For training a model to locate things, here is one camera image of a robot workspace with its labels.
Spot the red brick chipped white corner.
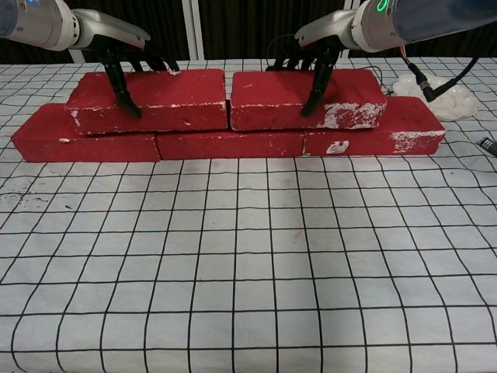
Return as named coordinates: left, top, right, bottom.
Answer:
left=66, top=68, right=228, bottom=136

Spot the white black checked tablecloth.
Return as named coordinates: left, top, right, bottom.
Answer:
left=0, top=57, right=497, bottom=373

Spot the white paint palette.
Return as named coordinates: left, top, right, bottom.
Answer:
left=391, top=74, right=478, bottom=122

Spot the plain red brick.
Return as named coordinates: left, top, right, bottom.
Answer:
left=11, top=103, right=161, bottom=162
left=155, top=130, right=305, bottom=161

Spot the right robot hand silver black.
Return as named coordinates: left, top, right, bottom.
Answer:
left=266, top=9, right=357, bottom=117

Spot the red brick white scuffed side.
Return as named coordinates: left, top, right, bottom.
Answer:
left=230, top=68, right=388, bottom=131

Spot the black pen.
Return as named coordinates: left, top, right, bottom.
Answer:
left=478, top=136, right=497, bottom=156

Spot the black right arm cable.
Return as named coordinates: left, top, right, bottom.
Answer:
left=399, top=42, right=483, bottom=103

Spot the red brick with white blotch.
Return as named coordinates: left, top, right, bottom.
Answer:
left=302, top=96, right=447, bottom=157

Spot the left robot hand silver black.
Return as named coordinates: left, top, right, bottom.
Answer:
left=71, top=8, right=182, bottom=118

